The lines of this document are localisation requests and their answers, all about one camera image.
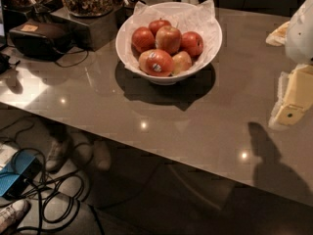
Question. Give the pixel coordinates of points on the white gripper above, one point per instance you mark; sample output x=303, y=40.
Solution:
x=300, y=36

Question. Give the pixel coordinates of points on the central red yellow apple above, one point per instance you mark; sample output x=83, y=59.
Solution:
x=168, y=39

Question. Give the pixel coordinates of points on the right red apple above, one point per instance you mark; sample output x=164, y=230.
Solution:
x=192, y=43

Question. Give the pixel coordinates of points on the white paper bowl liner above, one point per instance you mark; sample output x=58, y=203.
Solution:
x=199, y=18

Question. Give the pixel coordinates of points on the front yellowish apple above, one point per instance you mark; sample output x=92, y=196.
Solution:
x=182, y=62

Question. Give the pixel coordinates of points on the white ceramic bowl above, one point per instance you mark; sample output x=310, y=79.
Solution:
x=169, y=77

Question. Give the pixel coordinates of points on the front stickered red apple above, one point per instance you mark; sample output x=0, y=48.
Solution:
x=156, y=62

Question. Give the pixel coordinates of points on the rear red apple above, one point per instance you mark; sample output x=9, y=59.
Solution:
x=154, y=26

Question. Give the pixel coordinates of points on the left red apple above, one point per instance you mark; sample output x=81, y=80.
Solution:
x=142, y=39

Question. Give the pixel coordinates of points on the dark grey display block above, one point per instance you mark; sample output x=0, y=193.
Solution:
x=92, y=33

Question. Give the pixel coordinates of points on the white sneaker under table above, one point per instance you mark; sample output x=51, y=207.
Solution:
x=57, y=155

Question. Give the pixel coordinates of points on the black VR headset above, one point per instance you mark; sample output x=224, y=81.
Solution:
x=43, y=41

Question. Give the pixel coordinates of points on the blue box on floor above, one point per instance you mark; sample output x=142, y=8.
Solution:
x=16, y=172

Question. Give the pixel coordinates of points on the white sneaker bottom left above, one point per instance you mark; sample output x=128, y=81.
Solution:
x=12, y=215

